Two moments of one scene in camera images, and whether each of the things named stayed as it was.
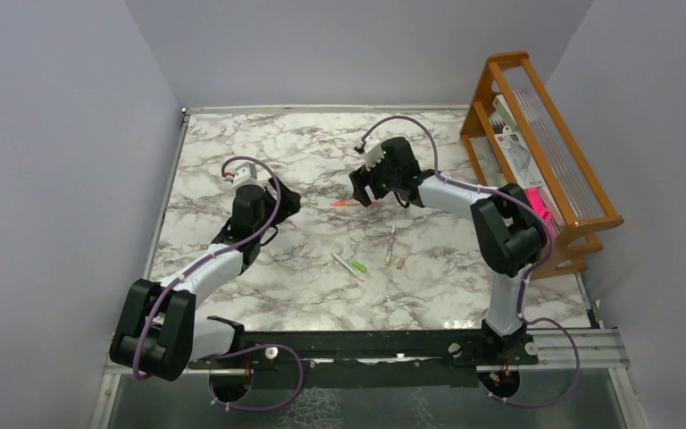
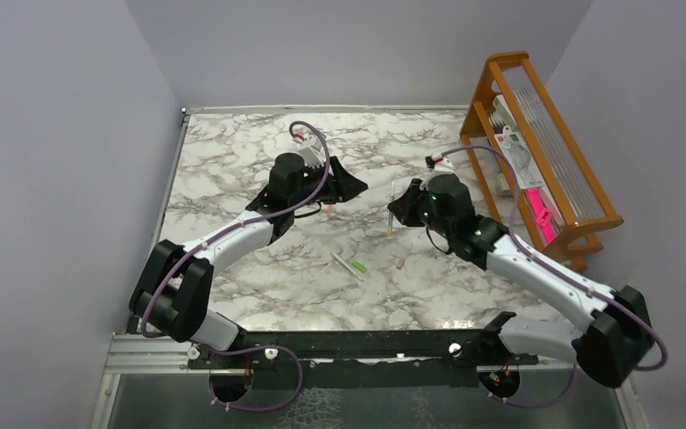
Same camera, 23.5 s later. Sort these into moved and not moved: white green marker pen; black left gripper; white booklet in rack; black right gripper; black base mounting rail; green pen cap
Moved: black left gripper; black right gripper
Not moved: white green marker pen; black base mounting rail; white booklet in rack; green pen cap
